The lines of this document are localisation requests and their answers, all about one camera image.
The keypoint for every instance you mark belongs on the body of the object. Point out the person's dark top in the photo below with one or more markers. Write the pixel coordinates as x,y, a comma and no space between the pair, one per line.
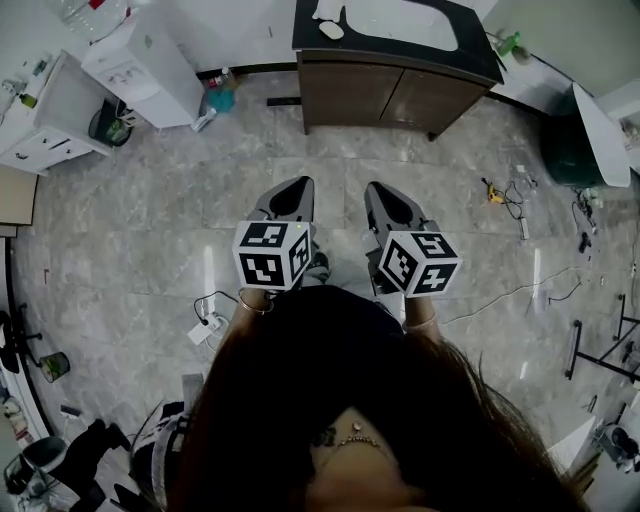
345,312

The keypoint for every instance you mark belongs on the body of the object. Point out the white water dispenser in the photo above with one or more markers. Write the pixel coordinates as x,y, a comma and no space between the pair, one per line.
150,70

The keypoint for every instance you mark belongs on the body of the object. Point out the person's left forearm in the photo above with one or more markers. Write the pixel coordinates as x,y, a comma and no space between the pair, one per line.
254,306

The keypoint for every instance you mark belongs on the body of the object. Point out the white power strip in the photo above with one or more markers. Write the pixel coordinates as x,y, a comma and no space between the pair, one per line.
204,330

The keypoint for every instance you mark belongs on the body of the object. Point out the olive green bottle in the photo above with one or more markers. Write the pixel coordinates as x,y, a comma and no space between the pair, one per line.
28,100

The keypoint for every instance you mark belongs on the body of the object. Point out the black metal rack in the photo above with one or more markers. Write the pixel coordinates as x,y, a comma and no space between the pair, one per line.
600,345

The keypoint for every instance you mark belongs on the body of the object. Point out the small black waste bin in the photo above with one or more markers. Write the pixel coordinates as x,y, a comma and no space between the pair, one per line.
54,367

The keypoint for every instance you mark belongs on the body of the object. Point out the green spray bottle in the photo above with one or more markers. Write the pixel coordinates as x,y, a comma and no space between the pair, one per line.
510,44

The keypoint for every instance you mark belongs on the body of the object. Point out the black mesh waste bin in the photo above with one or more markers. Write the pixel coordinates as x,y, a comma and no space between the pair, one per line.
110,126

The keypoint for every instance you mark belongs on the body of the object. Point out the black office chair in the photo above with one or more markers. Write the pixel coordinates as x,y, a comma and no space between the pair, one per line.
12,342

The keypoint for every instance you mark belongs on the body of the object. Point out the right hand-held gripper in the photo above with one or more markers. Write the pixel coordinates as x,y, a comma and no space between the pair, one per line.
419,262

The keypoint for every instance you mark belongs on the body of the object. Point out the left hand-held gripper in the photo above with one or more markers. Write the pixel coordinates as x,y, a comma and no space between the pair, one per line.
262,255

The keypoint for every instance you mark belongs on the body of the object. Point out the black floor bar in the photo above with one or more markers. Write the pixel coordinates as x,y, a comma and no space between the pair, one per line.
282,101

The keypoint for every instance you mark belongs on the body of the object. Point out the light wooden board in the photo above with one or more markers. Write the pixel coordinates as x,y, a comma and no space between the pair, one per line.
17,197

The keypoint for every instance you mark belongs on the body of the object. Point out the grey plastic bucket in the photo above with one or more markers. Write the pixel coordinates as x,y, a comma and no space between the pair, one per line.
44,452

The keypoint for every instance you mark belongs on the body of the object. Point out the dark green bin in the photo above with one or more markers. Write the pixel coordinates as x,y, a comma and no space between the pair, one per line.
567,150

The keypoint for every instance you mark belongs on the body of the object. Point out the person's right forearm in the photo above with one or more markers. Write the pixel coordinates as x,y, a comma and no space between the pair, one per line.
421,317

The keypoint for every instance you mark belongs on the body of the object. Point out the white sink basin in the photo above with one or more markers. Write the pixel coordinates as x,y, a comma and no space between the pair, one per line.
405,22

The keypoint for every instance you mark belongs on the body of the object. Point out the yellow power drill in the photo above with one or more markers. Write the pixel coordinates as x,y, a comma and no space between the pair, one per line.
494,194

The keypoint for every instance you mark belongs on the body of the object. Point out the brown vanity cabinet black top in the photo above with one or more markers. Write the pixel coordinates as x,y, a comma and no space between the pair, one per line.
380,92

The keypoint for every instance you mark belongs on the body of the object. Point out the white drawer cabinet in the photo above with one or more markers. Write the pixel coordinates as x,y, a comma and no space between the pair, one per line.
60,125

